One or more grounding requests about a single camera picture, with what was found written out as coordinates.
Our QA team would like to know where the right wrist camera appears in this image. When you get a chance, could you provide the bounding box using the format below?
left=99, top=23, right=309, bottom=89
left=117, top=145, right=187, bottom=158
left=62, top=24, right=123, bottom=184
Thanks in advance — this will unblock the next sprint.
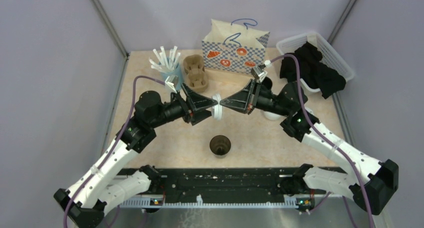
left=250, top=64, right=268, bottom=83

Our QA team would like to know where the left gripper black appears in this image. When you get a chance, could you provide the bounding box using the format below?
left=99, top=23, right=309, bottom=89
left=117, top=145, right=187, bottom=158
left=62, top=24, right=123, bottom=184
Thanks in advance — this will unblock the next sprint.
left=150, top=82, right=218, bottom=129

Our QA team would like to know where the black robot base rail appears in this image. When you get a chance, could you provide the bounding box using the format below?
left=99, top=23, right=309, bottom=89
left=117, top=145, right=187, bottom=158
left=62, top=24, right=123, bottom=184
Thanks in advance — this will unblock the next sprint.
left=121, top=167, right=325, bottom=212

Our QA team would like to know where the white wrapped straws bundle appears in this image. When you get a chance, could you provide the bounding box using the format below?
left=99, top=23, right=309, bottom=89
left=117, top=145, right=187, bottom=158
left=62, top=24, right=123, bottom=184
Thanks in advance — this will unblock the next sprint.
left=148, top=46, right=181, bottom=73

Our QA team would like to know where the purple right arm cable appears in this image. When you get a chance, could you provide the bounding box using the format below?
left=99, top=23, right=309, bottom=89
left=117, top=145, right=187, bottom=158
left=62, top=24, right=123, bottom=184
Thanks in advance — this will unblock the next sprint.
left=269, top=53, right=377, bottom=228

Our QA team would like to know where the checkered paper takeout bag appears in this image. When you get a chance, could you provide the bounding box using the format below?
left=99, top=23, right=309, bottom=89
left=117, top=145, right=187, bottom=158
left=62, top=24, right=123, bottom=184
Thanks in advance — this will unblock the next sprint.
left=201, top=18, right=270, bottom=75

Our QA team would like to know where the white plastic basket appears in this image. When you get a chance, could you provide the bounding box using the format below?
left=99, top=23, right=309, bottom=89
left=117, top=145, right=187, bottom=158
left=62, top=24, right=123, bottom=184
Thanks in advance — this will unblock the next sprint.
left=276, top=32, right=355, bottom=99

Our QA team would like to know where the stack of black cups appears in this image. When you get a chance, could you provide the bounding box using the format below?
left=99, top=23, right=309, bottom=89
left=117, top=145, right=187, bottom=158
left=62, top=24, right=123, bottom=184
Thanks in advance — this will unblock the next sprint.
left=262, top=77, right=273, bottom=90

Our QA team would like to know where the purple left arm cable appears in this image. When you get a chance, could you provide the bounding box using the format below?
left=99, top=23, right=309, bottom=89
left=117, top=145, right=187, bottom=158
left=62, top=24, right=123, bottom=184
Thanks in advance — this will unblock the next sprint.
left=62, top=75, right=167, bottom=228

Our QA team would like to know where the blue straw holder cup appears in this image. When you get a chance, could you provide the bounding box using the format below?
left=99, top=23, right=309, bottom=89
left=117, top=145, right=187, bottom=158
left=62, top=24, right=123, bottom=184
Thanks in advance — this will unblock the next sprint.
left=160, top=63, right=184, bottom=91

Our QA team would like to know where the black cloth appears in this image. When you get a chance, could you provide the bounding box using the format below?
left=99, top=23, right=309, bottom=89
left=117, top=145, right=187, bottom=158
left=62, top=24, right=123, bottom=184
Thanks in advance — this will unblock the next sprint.
left=291, top=42, right=347, bottom=99

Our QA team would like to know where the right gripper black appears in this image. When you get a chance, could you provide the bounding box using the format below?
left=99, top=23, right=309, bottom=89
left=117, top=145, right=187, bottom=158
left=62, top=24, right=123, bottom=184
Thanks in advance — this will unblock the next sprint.
left=220, top=79, right=291, bottom=118

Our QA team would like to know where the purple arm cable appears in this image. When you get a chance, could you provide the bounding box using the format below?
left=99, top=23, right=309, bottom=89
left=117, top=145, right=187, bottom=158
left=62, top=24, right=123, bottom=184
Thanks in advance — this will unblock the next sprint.
left=62, top=75, right=167, bottom=228
left=269, top=53, right=377, bottom=228

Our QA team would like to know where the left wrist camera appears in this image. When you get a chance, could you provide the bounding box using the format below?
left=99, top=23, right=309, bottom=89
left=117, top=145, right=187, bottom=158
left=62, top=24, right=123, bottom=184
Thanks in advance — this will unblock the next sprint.
left=164, top=74, right=180, bottom=93

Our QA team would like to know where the cardboard cup carrier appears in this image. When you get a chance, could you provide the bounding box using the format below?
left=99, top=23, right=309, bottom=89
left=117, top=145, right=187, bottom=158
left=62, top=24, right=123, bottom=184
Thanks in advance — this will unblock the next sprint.
left=183, top=54, right=209, bottom=93

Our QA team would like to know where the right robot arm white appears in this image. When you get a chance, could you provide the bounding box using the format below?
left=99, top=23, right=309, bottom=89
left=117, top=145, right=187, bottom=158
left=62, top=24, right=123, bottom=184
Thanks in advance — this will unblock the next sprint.
left=220, top=79, right=399, bottom=216

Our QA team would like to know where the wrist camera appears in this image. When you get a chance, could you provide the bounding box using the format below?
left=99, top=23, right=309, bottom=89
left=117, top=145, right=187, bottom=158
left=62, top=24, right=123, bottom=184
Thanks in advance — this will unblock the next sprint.
left=250, top=64, right=268, bottom=83
left=164, top=74, right=180, bottom=93

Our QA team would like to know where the stack of white lids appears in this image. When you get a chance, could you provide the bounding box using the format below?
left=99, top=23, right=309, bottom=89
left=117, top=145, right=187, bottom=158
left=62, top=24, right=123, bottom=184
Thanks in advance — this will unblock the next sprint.
left=263, top=111, right=283, bottom=121

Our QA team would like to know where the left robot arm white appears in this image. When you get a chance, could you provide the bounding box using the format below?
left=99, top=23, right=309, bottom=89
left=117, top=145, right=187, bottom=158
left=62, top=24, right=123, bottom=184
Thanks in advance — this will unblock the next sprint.
left=53, top=84, right=219, bottom=228

